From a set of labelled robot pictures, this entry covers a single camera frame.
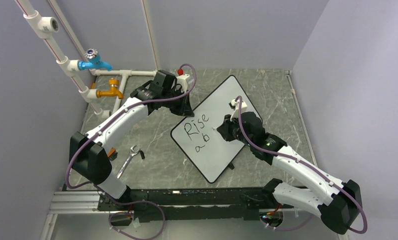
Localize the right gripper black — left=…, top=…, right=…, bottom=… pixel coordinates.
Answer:
left=217, top=112, right=253, bottom=147

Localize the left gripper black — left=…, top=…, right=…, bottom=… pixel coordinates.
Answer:
left=162, top=87, right=194, bottom=117

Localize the white whiteboard black frame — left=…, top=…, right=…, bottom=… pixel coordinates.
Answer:
left=170, top=75, right=260, bottom=184

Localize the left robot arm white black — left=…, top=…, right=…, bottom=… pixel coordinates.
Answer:
left=67, top=69, right=195, bottom=210

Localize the silver combination wrench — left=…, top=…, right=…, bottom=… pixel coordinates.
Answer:
left=116, top=145, right=140, bottom=179

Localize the orange brass water tap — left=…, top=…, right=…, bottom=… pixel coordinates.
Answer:
left=95, top=78, right=124, bottom=100

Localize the orange black hex key set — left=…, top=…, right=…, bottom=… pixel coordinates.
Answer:
left=107, top=148, right=118, bottom=161

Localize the blue water tap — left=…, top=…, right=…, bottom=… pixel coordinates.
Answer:
left=77, top=48, right=112, bottom=71

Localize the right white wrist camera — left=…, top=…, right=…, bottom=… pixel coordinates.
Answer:
left=229, top=99, right=247, bottom=122

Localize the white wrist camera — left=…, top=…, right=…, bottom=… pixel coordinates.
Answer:
left=176, top=68, right=194, bottom=93
left=229, top=99, right=247, bottom=122

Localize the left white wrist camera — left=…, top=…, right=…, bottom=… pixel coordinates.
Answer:
left=176, top=68, right=194, bottom=93

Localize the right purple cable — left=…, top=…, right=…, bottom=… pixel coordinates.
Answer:
left=236, top=96, right=368, bottom=235

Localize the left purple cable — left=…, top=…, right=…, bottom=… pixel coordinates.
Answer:
left=65, top=63, right=198, bottom=203

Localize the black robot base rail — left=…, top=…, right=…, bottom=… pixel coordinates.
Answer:
left=97, top=187, right=279, bottom=223

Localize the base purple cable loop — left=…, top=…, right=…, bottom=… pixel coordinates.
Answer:
left=108, top=202, right=166, bottom=240

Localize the white PVC pipe frame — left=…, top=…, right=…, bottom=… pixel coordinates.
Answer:
left=15, top=0, right=157, bottom=119

